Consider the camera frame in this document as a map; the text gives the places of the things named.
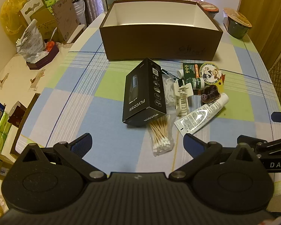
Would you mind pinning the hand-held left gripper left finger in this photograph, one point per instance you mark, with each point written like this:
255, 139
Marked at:
80, 144

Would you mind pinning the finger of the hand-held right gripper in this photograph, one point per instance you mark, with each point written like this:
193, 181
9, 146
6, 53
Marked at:
277, 116
250, 140

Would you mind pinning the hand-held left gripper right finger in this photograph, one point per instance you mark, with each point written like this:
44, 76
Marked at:
193, 143

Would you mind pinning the white cream tube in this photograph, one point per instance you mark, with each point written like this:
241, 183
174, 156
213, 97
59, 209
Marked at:
199, 117

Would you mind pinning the bag of cotton swabs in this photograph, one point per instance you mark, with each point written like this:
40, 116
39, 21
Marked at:
160, 136

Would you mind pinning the white hair claw clip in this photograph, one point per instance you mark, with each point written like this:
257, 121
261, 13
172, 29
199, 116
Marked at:
182, 100

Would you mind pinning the dark scrunchie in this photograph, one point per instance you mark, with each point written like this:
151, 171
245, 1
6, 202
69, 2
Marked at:
209, 95

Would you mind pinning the clear bag with white items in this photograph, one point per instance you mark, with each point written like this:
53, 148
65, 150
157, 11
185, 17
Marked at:
169, 90

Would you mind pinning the white medicine bottle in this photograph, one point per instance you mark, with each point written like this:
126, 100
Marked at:
180, 73

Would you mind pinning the green lip balm blister card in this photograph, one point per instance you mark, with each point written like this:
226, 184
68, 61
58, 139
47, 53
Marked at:
208, 73

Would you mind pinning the black shaver box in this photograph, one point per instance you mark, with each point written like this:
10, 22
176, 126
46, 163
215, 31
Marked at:
140, 93

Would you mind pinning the brown cardboard box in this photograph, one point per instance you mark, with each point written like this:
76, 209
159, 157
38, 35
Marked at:
159, 42

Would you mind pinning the checkered cloth desktop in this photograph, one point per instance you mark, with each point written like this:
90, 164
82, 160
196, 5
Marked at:
84, 112

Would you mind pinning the small brown gift box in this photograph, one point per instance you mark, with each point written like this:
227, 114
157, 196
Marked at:
16, 116

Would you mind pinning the green packet stack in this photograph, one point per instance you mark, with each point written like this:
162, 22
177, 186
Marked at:
3, 131

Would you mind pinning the dark red tissue box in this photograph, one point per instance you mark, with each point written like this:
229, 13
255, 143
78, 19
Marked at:
43, 58

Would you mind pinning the dark bowl with orange lid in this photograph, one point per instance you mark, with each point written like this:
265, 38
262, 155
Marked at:
237, 24

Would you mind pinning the red-lidded instant rice bowl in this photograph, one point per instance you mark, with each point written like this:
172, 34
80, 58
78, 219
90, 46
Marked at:
208, 5

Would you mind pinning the white bucket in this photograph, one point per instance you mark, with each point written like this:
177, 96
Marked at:
79, 10

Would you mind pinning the yellow plastic bag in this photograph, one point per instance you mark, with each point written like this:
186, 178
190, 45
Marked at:
10, 16

